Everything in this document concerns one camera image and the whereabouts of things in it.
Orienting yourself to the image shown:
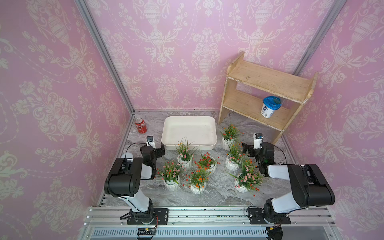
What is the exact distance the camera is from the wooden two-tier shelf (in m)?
0.71

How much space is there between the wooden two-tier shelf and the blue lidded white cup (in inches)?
1.0

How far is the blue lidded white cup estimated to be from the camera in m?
0.83
